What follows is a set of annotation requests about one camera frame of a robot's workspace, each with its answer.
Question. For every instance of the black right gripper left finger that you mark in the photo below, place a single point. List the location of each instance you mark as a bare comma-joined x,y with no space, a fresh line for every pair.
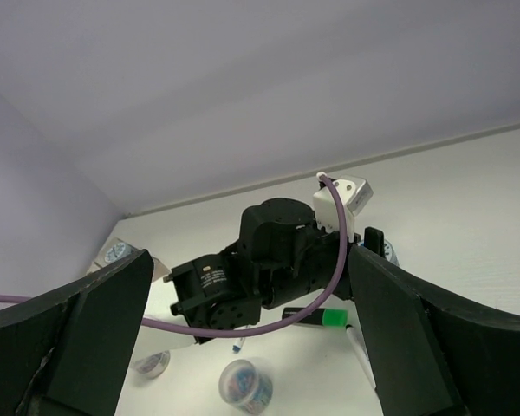
66,352

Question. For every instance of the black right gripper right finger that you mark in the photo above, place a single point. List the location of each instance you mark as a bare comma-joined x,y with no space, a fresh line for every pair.
433,352

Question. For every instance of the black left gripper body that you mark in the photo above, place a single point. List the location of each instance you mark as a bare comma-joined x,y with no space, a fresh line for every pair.
281,254

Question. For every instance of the blue-lidded cleaning gel jar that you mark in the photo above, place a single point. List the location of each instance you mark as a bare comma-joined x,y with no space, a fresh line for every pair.
113,250

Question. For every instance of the black-capped white marker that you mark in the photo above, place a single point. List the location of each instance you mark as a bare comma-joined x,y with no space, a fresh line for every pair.
360,352

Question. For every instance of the green-capped black highlighter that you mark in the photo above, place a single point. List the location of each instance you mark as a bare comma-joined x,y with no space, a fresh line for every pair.
323,317

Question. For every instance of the blue-capped white marker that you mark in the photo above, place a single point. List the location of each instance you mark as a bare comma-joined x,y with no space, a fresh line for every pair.
238,345

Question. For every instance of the clear jar of paper clips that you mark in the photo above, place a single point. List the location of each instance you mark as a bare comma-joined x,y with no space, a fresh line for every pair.
245,387

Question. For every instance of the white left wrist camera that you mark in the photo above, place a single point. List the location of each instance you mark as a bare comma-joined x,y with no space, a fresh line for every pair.
354,193

